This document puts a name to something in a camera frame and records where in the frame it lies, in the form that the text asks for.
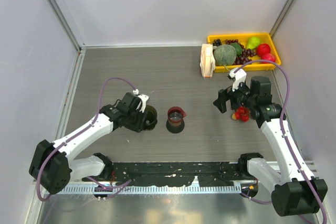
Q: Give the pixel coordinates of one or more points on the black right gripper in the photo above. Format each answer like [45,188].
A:
[226,94]

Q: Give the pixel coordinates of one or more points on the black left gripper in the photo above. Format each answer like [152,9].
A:
[138,126]

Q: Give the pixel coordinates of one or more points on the dark green glass dripper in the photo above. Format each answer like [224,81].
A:
[151,118]

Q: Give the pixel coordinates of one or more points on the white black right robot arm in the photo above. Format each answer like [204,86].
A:
[294,189]

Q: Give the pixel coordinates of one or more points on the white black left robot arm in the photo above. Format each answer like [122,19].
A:
[55,164]

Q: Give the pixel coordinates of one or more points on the orange white filter paper pack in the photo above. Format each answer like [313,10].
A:
[207,60]

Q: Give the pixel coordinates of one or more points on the red black coffee server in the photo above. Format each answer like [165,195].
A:
[175,120]

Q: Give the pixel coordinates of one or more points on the red yellow lychee bunch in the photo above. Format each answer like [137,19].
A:
[241,114]

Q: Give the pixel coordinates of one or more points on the green netted melon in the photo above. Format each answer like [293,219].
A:
[225,55]

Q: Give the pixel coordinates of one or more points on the dark red grape bunch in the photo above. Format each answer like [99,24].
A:
[246,55]

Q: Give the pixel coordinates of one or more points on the black grape bunch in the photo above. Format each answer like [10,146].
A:
[217,42]

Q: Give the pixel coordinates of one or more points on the red pink apple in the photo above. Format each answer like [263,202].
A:
[269,57]

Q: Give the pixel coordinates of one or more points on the green pear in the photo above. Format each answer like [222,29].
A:
[253,42]

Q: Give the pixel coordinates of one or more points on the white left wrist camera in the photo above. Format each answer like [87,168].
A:
[144,100]

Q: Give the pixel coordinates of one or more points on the white slotted cable duct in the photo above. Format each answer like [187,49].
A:
[194,188]

